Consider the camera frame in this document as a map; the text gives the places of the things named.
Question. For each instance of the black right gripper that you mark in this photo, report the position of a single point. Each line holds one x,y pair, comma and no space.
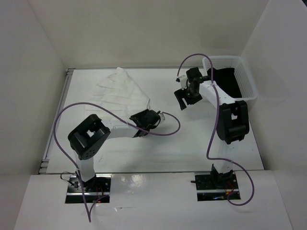
180,94

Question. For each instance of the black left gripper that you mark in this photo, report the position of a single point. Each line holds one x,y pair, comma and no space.
138,115

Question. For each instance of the white pleated skirt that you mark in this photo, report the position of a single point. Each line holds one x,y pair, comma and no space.
119,94

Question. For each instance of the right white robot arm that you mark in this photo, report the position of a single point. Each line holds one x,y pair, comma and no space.
230,126

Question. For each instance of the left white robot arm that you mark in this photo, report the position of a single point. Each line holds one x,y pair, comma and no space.
89,136

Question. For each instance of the black folded skirt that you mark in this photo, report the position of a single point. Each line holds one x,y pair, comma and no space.
226,80

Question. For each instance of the white plastic basket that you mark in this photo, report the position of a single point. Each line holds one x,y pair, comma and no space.
242,73

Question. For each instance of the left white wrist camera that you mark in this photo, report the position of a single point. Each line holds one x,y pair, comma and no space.
162,116

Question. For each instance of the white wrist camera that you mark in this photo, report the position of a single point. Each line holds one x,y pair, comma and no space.
183,80
162,116

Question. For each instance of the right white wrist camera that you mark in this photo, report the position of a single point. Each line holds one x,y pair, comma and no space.
183,80

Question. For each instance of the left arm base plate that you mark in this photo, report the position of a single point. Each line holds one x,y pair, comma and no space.
98,189

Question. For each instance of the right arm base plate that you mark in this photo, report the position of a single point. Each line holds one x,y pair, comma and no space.
206,190

